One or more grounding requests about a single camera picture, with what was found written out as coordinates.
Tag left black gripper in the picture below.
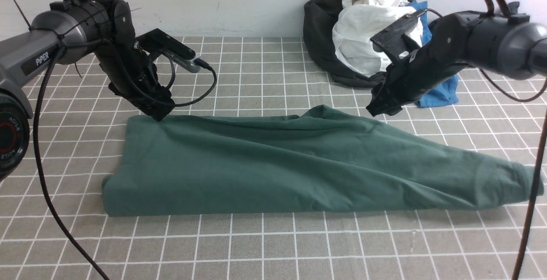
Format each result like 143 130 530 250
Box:
94 45 175 121

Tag camera cable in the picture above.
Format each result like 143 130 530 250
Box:
33 45 218 280
410 0 547 280

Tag white crumpled garment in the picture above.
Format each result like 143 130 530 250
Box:
332 0 428 78

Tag blue t-shirt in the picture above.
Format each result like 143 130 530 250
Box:
415 14 459 108

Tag dark grey crumpled garment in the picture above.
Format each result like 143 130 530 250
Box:
428 1 520 34

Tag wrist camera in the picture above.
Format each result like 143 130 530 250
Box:
371 9 426 65
136 28 210 74

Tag right camera cable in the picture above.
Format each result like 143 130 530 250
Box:
410 0 547 280

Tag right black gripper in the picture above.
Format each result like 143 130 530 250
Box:
367 45 464 116

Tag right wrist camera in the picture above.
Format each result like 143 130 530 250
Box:
371 9 426 65

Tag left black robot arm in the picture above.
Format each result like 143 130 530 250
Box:
0 0 175 179

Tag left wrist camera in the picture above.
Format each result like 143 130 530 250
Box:
136 28 210 74

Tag left camera cable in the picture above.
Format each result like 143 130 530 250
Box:
33 45 218 280

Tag green long sleeve shirt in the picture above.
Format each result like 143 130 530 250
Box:
102 105 544 217

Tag black garment in pile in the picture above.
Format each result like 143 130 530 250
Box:
303 0 414 88

